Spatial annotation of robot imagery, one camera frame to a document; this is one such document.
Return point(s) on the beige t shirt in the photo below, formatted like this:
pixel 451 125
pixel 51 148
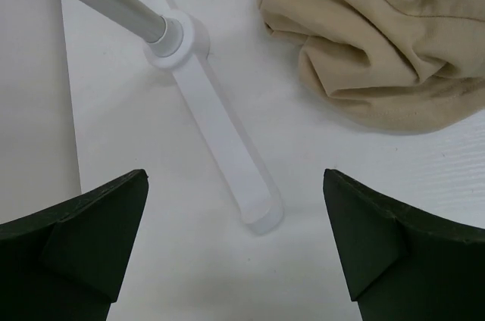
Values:
pixel 396 65

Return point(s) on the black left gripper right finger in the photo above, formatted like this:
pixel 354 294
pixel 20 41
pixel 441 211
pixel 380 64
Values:
pixel 400 262

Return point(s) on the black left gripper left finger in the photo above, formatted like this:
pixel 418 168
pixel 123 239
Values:
pixel 68 261

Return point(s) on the white clothes rack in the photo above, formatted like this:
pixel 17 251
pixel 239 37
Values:
pixel 177 43

